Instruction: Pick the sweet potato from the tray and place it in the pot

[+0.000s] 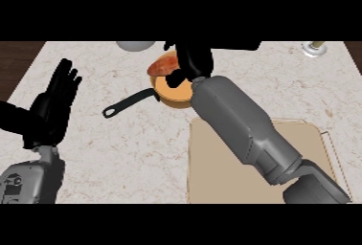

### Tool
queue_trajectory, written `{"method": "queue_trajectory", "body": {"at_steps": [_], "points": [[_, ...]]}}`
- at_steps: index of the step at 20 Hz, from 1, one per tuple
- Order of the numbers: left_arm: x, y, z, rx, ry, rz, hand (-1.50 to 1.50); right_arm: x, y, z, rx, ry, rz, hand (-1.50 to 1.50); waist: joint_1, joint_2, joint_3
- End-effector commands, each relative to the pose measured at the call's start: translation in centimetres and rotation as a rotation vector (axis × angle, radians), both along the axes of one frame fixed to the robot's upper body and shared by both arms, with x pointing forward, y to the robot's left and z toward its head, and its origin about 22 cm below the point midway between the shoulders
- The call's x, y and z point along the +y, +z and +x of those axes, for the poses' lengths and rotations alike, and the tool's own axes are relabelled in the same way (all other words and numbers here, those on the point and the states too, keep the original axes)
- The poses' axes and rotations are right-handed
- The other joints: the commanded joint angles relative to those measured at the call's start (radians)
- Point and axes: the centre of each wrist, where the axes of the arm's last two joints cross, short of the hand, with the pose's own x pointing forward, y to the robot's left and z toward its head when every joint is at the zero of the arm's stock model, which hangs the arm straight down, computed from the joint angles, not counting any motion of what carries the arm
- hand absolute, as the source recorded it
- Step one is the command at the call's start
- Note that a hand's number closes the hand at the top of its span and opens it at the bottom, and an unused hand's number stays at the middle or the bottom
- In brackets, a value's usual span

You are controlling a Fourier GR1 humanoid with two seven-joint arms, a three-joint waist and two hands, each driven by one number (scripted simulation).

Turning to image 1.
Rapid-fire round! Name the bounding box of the grey round bowl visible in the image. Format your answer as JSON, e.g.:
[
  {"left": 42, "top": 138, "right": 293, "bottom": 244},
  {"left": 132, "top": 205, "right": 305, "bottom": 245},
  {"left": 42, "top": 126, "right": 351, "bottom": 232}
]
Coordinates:
[{"left": 115, "top": 41, "right": 154, "bottom": 53}]

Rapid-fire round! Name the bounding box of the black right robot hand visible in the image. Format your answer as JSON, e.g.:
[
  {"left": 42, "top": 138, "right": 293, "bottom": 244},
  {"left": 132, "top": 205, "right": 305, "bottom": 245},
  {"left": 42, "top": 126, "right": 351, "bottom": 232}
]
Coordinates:
[{"left": 162, "top": 41, "right": 214, "bottom": 89}]

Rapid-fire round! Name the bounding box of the beige tray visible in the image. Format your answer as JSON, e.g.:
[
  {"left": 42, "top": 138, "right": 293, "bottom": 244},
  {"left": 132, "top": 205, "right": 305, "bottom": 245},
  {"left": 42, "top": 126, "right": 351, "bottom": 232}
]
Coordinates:
[{"left": 185, "top": 117, "right": 352, "bottom": 205}]

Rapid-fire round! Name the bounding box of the orange pot with black handle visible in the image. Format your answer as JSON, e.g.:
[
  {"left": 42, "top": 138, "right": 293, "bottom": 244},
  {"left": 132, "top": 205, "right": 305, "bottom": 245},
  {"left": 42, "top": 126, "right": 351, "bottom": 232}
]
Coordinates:
[{"left": 101, "top": 50, "right": 194, "bottom": 120}]

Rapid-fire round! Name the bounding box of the orange-red sweet potato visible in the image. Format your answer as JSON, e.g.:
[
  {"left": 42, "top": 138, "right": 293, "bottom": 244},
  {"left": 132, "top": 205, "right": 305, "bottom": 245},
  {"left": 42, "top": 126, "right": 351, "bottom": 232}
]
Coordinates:
[{"left": 146, "top": 56, "right": 181, "bottom": 78}]

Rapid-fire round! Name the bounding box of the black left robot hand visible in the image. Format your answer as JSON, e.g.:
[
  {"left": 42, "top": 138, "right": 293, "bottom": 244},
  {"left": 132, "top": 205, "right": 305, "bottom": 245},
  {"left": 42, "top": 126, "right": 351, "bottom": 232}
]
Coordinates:
[{"left": 0, "top": 57, "right": 82, "bottom": 150}]

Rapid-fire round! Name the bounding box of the silver round fixture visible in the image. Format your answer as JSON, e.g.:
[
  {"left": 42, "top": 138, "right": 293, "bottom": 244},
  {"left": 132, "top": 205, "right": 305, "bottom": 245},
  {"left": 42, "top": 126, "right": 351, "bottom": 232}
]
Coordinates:
[{"left": 301, "top": 41, "right": 327, "bottom": 58}]

